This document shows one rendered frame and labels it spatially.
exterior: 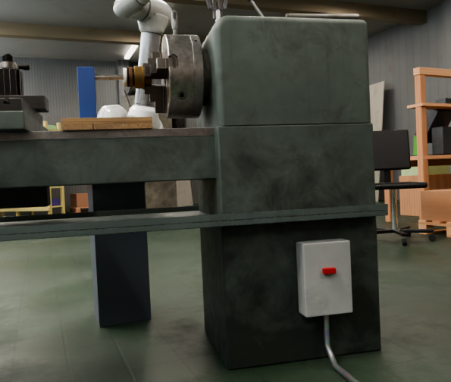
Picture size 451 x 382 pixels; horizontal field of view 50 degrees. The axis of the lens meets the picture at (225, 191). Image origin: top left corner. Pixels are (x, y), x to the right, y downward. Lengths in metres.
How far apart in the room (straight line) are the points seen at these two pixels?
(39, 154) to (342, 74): 1.11
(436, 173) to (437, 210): 2.45
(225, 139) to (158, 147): 0.24
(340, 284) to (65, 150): 1.06
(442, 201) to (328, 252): 3.66
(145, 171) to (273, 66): 0.59
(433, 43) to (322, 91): 9.40
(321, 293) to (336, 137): 0.57
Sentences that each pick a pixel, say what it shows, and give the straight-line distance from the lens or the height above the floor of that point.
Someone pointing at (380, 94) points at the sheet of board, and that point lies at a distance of 11.82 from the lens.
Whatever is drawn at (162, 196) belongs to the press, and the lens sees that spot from 7.93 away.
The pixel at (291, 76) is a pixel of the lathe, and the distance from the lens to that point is 1.79.
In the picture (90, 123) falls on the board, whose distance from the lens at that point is 1.69.
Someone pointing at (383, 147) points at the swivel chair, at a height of 0.93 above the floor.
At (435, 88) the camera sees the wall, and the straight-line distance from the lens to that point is 10.99.
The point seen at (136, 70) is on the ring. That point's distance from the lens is 1.87.
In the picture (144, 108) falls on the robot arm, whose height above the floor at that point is 1.07.
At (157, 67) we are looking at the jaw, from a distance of 1.78.
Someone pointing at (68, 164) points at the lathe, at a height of 0.75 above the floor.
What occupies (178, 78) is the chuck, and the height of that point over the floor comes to 1.04.
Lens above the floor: 0.68
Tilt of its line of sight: 1 degrees down
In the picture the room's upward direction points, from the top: 3 degrees counter-clockwise
